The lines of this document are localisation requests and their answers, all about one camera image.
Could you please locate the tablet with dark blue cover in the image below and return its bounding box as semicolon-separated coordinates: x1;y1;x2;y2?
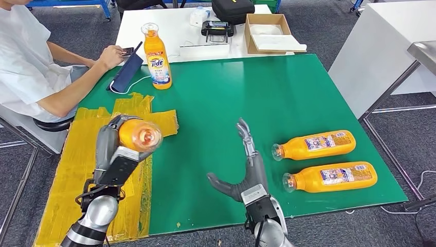
106;41;144;94

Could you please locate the white charging cable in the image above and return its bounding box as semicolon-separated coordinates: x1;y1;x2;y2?
108;75;152;95

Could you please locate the white plastic pack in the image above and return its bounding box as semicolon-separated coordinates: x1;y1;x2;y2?
189;6;210;28

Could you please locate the flat white box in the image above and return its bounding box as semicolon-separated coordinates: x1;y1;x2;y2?
177;43;231;62

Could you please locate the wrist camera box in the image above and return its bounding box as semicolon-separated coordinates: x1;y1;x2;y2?
98;146;140;186
241;184;270;206

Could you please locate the metal frame leg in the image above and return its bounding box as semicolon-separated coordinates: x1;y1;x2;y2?
0;117;59;239

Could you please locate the stainless steel table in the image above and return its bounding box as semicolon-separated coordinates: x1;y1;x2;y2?
358;40;436;202

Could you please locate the white floor cable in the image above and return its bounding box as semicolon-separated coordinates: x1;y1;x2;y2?
379;169;436;216

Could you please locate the green table mat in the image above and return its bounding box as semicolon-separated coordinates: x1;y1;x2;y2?
77;54;408;237

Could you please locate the black carrying case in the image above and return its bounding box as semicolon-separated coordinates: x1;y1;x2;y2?
211;0;256;26

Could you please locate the white table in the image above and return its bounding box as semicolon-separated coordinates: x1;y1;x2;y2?
115;4;295;65

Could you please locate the orange detergent bottle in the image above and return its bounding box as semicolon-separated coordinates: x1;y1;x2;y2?
118;117;164;153
140;22;173;91
282;161;378;194
271;130;357;162

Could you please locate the yellow taped cardboard sheet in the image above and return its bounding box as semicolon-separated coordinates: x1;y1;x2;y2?
33;93;179;247

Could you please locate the black stool seat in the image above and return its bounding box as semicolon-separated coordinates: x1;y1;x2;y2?
33;117;74;133

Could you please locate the robot left hand grey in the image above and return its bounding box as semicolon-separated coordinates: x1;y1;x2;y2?
94;115;141;185

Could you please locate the blue metal rack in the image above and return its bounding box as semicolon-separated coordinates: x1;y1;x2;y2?
27;0;113;22

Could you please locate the white bench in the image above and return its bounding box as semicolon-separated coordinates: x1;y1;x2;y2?
0;105;68;156

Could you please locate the person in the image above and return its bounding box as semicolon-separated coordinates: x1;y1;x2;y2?
0;0;126;124

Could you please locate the open cardboard box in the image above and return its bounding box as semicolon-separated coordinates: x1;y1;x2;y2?
244;13;308;55

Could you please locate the white sheet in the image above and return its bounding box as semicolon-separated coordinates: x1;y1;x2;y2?
251;34;308;52

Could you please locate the white plastic bag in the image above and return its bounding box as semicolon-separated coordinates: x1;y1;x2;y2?
250;24;284;36

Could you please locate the blue cart frame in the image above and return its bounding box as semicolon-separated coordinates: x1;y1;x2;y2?
349;0;365;16

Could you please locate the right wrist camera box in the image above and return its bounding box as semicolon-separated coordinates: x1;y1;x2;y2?
241;184;270;206

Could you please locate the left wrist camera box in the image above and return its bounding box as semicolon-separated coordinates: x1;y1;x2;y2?
98;146;140;186

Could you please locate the black remote controller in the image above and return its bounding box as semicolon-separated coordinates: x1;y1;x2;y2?
201;20;235;44

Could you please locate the white cabinet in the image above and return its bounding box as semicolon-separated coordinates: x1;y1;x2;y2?
328;0;436;119

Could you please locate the robot right hand grey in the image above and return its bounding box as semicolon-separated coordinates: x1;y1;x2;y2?
207;118;270;203

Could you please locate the green plastic crate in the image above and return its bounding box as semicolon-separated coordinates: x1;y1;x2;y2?
252;0;278;13

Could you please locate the person's right hand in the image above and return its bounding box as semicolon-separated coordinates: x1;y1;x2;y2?
97;45;126;72

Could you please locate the black chair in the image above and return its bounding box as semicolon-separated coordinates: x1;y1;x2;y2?
114;0;168;19

